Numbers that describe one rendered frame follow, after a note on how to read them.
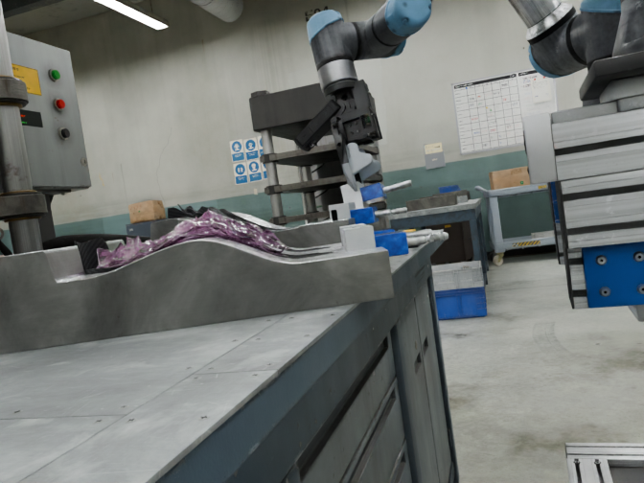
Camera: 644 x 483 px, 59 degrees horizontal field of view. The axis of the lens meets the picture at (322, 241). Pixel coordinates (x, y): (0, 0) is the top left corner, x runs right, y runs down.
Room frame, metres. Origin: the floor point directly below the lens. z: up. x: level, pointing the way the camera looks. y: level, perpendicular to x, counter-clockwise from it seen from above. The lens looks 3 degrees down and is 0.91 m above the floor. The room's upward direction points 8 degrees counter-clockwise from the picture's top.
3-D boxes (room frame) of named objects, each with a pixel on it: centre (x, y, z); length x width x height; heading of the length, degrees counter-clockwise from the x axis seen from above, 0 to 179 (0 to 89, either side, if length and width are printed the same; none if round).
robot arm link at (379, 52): (1.18, -0.17, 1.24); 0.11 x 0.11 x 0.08; 17
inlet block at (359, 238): (0.72, -0.09, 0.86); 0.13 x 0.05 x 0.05; 90
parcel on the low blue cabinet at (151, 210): (8.22, 2.42, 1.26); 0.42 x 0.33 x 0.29; 73
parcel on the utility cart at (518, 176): (6.69, -2.27, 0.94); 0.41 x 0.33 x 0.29; 80
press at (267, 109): (5.81, -0.19, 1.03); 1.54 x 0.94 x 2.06; 163
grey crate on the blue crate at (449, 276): (4.28, -0.85, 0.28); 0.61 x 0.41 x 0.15; 73
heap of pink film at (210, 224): (0.78, 0.17, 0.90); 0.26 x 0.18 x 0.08; 90
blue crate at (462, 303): (4.28, -0.85, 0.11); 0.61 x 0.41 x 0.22; 73
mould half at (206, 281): (0.77, 0.18, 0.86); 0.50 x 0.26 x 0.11; 90
